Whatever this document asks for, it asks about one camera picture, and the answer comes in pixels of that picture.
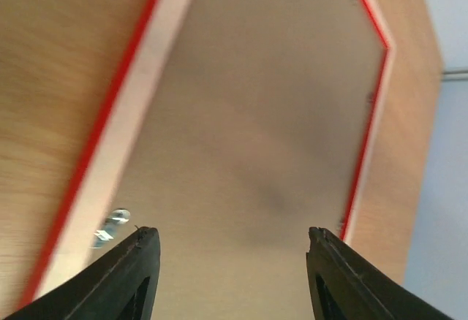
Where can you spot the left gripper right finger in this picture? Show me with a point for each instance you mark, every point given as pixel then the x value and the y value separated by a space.
pixel 344 285

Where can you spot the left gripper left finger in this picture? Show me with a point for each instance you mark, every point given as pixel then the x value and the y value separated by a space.
pixel 121 284

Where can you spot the clear handle screwdriver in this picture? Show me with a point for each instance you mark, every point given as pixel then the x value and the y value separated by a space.
pixel 107 231

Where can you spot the red picture frame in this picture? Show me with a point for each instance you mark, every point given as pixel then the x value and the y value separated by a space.
pixel 126 102

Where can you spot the brown frame backing board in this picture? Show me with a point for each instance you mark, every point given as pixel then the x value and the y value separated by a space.
pixel 253 136

